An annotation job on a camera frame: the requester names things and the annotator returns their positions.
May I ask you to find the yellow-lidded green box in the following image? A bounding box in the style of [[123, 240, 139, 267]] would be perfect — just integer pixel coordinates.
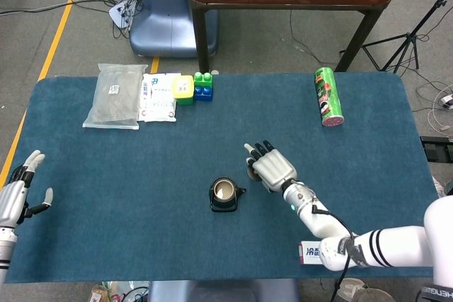
[[171, 75, 195, 106]]

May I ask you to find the white charger cable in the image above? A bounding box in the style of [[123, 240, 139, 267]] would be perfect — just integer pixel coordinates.
[[413, 81, 453, 133]]

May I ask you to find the white power strip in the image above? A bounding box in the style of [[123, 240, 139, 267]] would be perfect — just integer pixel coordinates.
[[108, 0, 141, 30]]

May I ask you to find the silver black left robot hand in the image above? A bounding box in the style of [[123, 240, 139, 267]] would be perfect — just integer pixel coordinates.
[[0, 149, 54, 227]]

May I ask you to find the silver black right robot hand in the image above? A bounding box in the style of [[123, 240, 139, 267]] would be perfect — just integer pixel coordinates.
[[243, 139, 298, 194]]

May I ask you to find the green chips can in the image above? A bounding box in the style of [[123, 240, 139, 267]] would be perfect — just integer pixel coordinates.
[[313, 66, 346, 128]]

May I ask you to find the blue felt table mat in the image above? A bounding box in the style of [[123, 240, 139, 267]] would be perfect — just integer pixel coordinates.
[[0, 72, 449, 284]]

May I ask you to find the white grey sneaker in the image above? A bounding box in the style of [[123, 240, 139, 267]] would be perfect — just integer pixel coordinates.
[[433, 176, 449, 199], [334, 278, 397, 302]]

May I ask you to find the blue toy block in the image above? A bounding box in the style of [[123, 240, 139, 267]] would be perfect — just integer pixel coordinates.
[[193, 85, 214, 102]]

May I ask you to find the grey plastic bag package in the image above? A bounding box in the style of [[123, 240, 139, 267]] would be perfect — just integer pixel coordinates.
[[81, 63, 149, 130]]

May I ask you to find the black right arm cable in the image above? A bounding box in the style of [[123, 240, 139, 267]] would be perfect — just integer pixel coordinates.
[[310, 204, 358, 294]]

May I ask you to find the white wipes packet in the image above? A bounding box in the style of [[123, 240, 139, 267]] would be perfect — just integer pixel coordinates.
[[137, 72, 182, 123]]

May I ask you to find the black foot pedal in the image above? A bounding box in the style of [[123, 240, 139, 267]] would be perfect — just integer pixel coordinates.
[[420, 135, 453, 163]]

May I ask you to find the clear plastic bag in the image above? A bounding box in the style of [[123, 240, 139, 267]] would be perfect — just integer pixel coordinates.
[[90, 280, 150, 302]]

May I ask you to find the white pink toothpaste box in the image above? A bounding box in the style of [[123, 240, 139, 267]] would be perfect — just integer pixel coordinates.
[[296, 240, 325, 267]]

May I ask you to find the blue grey robot torso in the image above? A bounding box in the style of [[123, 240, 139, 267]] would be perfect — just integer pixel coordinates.
[[147, 278, 301, 302]]

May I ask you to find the black tripod stand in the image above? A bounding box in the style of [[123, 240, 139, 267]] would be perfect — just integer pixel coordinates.
[[339, 0, 453, 73]]

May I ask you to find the black cup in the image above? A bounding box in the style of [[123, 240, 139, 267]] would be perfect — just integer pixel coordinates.
[[208, 177, 248, 214]]

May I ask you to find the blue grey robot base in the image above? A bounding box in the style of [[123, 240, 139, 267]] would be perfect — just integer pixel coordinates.
[[129, 0, 219, 59]]

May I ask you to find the green toy block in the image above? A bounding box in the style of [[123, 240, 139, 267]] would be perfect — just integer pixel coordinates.
[[193, 71, 214, 89]]

